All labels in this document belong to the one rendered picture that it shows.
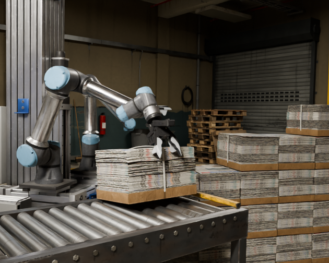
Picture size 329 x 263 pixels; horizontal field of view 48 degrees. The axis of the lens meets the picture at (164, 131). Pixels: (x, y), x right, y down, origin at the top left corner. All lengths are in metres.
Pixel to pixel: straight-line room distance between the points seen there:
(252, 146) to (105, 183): 1.17
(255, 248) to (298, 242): 0.34
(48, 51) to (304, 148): 1.81
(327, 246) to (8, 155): 2.28
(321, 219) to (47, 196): 1.90
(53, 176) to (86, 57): 7.47
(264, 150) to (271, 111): 7.77
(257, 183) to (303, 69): 7.48
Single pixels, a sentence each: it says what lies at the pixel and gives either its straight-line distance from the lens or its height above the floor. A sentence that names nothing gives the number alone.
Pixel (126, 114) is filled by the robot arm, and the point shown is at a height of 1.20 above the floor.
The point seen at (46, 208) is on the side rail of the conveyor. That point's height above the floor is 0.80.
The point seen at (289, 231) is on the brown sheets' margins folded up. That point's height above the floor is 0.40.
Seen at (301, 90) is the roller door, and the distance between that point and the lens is 9.89.
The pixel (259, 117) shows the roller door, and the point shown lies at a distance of 10.56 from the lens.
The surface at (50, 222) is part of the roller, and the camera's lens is 1.49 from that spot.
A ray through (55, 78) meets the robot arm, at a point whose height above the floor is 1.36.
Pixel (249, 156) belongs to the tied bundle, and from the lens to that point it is 2.53.
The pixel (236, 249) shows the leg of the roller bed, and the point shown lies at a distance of 1.70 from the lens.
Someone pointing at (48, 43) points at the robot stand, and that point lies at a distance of 2.38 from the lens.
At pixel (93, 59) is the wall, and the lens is 9.51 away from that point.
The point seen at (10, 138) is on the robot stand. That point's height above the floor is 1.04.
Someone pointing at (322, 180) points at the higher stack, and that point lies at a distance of 2.88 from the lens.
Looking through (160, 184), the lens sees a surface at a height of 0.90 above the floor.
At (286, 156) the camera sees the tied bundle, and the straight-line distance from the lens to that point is 2.68.
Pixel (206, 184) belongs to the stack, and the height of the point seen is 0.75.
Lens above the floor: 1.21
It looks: 3 degrees down
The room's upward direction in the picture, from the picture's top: 1 degrees clockwise
